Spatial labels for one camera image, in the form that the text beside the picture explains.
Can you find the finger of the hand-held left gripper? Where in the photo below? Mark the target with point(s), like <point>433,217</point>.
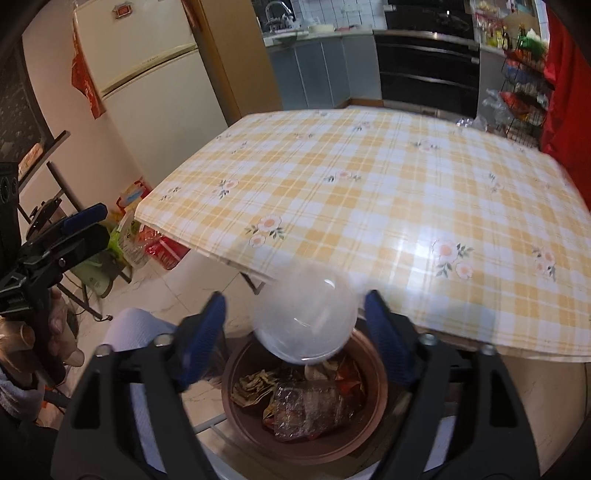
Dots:
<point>85,217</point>
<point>69,247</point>

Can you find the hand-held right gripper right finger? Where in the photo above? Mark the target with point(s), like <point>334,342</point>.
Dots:
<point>388,337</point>

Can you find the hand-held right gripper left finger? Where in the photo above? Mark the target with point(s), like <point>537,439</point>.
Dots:
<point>203,334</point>

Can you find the brown wrapper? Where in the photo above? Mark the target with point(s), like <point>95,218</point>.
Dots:
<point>251,390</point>

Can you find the clear plastic container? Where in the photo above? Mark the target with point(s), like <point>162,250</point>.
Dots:
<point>304,314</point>

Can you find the brown trash bin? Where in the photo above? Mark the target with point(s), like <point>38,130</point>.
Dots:
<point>295,450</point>

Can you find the person's left forearm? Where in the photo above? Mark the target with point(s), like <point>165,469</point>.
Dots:
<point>18,392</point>

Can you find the person's left hand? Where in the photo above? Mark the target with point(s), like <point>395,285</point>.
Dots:
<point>64,332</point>

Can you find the pale green container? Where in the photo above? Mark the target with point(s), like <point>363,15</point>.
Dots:
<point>97,279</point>

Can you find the bags on floor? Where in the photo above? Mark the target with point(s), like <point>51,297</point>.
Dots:
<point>131,242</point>

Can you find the red and yellow bag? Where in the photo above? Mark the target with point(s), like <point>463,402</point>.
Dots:
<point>134,194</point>

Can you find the person's left leg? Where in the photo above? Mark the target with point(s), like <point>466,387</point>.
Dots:
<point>134,327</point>

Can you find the table with checkered cloth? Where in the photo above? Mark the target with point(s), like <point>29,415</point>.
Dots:
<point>369,207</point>

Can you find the red hanging decoration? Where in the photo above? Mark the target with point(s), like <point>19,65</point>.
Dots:
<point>85,78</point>

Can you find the cream refrigerator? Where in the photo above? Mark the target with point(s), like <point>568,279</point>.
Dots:
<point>152,92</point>

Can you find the red square fridge magnet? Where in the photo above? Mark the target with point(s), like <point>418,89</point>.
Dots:
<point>122,10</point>

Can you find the crumpled clear plastic bag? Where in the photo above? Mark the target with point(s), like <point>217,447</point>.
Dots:
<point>489,110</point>

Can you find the black built-in oven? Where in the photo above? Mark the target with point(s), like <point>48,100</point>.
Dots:
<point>427,69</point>

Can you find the grey lower cabinets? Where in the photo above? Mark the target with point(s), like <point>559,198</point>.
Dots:
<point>323,69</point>

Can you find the chrome faucet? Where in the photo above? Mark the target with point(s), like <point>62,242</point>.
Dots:
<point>279,16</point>

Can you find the white tub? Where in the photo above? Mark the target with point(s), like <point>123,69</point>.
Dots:
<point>321,26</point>

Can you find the red apron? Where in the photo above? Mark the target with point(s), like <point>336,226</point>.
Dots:
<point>568,92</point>

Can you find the row of condiment bottles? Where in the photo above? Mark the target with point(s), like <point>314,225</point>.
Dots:
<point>494,32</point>

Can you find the green glass bottle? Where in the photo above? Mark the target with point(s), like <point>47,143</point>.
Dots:
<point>524,39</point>

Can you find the wooden door frame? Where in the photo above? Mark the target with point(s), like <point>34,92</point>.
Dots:
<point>240,60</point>

